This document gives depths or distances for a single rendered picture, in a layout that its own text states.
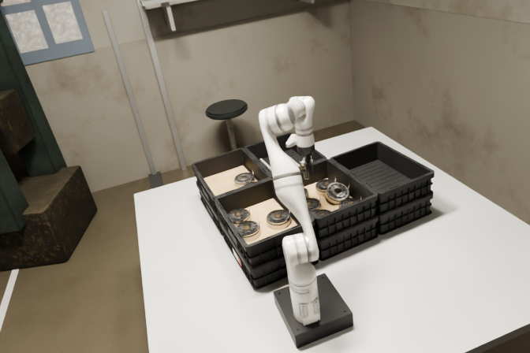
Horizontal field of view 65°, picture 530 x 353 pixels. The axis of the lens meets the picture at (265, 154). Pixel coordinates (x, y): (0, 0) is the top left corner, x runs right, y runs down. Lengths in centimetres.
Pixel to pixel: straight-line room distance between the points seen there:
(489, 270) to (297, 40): 299
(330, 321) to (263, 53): 304
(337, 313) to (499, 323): 53
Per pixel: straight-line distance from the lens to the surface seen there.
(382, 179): 207
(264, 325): 161
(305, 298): 142
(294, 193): 129
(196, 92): 404
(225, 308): 169
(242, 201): 192
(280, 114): 132
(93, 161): 421
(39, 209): 333
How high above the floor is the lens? 192
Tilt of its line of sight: 27 degrees down
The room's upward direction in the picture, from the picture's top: 9 degrees counter-clockwise
